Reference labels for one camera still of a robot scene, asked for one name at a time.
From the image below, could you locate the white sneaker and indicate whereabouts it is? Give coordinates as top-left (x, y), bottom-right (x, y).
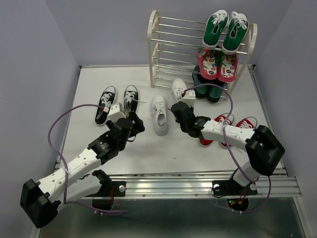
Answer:
top-left (151, 95), bottom-right (168, 136)
top-left (171, 78), bottom-right (187, 103)

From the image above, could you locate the black canvas sneaker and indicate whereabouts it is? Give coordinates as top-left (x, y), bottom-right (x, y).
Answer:
top-left (95, 86), bottom-right (117, 126)
top-left (123, 85), bottom-right (139, 117)

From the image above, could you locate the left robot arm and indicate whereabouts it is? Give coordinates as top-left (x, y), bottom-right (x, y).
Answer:
top-left (20, 112), bottom-right (145, 228)

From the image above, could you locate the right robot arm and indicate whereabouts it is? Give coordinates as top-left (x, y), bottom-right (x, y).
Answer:
top-left (170, 102), bottom-right (285, 193)

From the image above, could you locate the right dark green shoe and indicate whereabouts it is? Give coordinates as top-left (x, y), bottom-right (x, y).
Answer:
top-left (207, 79), bottom-right (225, 103)

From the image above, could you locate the dark green shoe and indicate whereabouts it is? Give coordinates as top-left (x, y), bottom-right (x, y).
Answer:
top-left (207, 79), bottom-right (225, 103)
top-left (192, 66), bottom-right (210, 99)

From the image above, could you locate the left dark green shoe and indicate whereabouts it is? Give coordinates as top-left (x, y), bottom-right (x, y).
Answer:
top-left (192, 66), bottom-right (210, 99)

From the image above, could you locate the cream metal shoe shelf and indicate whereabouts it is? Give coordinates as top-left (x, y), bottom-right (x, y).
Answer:
top-left (147, 10), bottom-right (258, 94)

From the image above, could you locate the left red canvas sneaker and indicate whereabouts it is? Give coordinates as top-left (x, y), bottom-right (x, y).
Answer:
top-left (199, 113), bottom-right (234, 147)

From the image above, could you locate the red canvas sneaker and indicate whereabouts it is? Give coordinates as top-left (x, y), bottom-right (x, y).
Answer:
top-left (220, 117), bottom-right (258, 148)
top-left (199, 113), bottom-right (234, 147)

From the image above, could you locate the left pink patterned slipper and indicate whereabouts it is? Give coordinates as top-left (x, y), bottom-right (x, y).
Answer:
top-left (196, 48), bottom-right (219, 80)

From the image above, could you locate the pink patterned slipper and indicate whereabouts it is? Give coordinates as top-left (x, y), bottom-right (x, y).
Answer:
top-left (196, 48), bottom-right (219, 80)
top-left (217, 53), bottom-right (239, 83)

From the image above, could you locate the right pink patterned slipper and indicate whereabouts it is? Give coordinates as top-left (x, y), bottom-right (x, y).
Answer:
top-left (217, 53), bottom-right (239, 83)

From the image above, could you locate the right red canvas sneaker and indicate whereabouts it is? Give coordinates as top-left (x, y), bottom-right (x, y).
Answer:
top-left (220, 117), bottom-right (258, 148)

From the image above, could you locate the left green canvas sneaker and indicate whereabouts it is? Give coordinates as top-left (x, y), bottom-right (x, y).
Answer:
top-left (202, 9), bottom-right (229, 49)

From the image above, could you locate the green canvas sneaker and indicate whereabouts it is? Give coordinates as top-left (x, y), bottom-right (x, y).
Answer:
top-left (221, 11), bottom-right (249, 55)
top-left (202, 9), bottom-right (229, 49)

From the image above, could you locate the right green canvas sneaker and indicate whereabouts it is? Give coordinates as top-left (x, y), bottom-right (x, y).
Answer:
top-left (221, 11), bottom-right (249, 55)

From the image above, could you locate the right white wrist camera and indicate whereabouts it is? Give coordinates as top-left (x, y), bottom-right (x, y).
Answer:
top-left (181, 90), bottom-right (196, 108)

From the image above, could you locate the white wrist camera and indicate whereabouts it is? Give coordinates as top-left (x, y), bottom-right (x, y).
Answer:
top-left (181, 90), bottom-right (196, 108)
top-left (108, 102), bottom-right (126, 123)

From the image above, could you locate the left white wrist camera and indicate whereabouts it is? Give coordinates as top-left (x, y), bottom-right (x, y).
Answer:
top-left (108, 102), bottom-right (126, 123)

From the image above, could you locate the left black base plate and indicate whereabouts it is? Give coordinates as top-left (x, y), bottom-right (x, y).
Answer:
top-left (87, 180), bottom-right (126, 198)

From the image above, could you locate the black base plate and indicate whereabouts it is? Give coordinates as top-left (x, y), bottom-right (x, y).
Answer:
top-left (211, 180), bottom-right (258, 197)
top-left (87, 180), bottom-right (126, 198)

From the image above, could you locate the aluminium mounting rail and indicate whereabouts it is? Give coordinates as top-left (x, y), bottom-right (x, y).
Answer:
top-left (110, 173), bottom-right (302, 200)

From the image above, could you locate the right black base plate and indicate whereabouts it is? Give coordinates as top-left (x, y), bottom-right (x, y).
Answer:
top-left (211, 180), bottom-right (258, 197)

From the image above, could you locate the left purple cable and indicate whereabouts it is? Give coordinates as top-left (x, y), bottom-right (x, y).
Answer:
top-left (48, 104), bottom-right (129, 216)

